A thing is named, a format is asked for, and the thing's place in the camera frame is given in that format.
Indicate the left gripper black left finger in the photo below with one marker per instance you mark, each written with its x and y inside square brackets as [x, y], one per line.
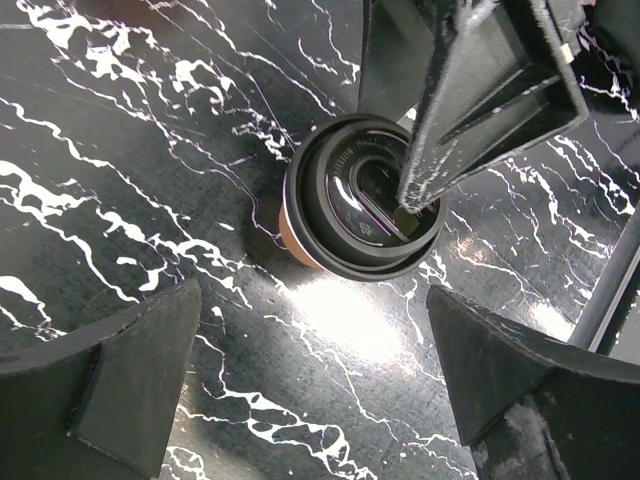
[99, 402]

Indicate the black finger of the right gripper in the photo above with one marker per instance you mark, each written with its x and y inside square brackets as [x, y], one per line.
[397, 45]
[499, 81]

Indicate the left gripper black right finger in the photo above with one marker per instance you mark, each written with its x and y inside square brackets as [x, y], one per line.
[530, 406]

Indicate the single paper cup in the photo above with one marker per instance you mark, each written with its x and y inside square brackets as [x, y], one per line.
[291, 243]

